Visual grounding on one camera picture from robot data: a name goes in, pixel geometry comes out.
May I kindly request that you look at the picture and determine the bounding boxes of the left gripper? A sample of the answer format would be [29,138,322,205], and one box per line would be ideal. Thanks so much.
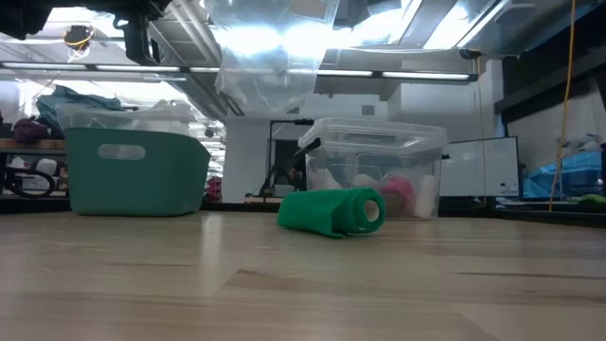
[112,12,161,68]

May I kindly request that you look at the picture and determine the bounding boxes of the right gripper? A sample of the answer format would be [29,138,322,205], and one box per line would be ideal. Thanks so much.
[332,0,414,29]

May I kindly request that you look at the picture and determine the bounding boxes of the clear plastic zip bag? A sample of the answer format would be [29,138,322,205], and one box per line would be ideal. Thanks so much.
[205,0,343,116]

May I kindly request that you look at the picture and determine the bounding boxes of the teal plastic object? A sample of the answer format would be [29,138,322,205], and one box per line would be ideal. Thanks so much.
[276,186,387,240]

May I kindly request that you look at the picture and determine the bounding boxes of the white roll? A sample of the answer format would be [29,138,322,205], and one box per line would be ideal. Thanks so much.
[414,173,439,220]

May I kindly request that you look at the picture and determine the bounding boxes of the large clear plastic bag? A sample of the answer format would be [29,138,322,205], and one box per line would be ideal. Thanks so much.
[55,99,198,136]

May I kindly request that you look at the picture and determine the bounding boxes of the long ceiling light bar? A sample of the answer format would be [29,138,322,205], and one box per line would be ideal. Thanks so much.
[0,60,479,82]

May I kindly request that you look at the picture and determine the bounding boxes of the teal cloth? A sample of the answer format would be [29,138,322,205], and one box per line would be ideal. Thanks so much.
[36,84,127,130]

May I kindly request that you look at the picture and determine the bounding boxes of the clear lidded plastic box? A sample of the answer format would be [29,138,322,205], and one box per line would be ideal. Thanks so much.
[296,117,450,221]

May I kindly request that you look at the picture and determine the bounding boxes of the teal plastic bin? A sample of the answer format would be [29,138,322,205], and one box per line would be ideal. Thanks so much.
[64,126,212,217]

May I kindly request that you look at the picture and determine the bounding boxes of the purple cloth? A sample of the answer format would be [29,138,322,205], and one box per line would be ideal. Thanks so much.
[11,117,51,146]

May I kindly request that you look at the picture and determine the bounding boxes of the black metal stand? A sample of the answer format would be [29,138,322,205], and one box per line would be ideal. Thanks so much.
[244,117,316,204]

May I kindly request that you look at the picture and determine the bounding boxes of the wooden shelf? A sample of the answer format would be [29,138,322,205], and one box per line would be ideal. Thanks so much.
[0,136,67,200]

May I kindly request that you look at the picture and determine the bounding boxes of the small red object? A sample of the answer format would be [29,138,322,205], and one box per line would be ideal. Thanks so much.
[205,175,223,203]

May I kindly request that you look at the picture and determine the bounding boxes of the small white bottle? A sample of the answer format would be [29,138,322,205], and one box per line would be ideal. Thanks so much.
[311,165,343,191]

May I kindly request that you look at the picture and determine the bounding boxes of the red item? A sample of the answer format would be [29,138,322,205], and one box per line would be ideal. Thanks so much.
[378,174,417,212]

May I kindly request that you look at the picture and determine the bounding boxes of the blue tarp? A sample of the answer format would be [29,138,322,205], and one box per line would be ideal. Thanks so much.
[522,150,605,199]

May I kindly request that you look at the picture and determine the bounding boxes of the green object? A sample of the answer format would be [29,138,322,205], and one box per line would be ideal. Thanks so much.
[565,193,606,213]

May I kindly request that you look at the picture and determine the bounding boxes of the coiled black cable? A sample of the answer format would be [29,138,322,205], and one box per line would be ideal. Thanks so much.
[2,165,56,200]

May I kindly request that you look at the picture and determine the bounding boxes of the white board black frame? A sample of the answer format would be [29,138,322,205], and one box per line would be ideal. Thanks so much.
[439,135,521,198]

